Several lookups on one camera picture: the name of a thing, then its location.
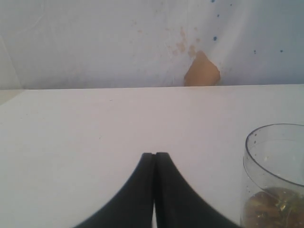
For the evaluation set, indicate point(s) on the gold foil coin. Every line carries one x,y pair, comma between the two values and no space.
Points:
260,211

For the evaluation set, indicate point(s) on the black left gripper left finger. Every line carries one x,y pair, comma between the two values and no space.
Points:
132,206

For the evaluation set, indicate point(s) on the clear plastic shaker cup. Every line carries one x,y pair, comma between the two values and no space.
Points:
274,164

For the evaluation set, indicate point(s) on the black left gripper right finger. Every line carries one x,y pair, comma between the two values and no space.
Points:
177,204

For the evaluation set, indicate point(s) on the white backdrop sheet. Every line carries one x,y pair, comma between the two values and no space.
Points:
48,44

